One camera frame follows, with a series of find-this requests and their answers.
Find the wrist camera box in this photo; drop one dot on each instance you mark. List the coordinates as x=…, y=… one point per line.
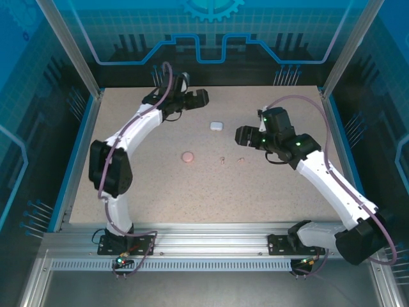
x=182, y=84
x=263, y=125

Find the connector with indicator lights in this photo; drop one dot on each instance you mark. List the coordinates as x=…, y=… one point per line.
x=120, y=261
x=309, y=261

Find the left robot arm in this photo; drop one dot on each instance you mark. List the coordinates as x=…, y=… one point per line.
x=134, y=124

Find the small screw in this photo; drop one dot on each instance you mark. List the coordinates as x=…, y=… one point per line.
x=222, y=160
x=241, y=159

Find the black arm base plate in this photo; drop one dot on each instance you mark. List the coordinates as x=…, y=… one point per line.
x=105, y=250
x=278, y=244

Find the pink round charging case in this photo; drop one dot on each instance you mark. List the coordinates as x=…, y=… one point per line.
x=187, y=157

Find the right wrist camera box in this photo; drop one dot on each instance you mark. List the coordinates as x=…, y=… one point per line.
x=263, y=125

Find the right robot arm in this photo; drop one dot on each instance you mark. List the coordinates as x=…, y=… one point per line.
x=332, y=188

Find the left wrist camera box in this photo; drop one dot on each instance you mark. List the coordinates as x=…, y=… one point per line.
x=182, y=84

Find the white charging case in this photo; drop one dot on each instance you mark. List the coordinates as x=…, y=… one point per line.
x=216, y=125

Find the grey metal panel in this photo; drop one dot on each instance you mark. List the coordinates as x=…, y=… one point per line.
x=207, y=288

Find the aluminium front mounting rail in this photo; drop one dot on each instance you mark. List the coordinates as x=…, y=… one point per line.
x=207, y=240

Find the aluminium frame post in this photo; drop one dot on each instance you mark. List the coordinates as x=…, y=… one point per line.
x=351, y=48
x=75, y=54

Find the aluminium table side rail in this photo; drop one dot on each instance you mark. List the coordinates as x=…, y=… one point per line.
x=81, y=153
x=335, y=128

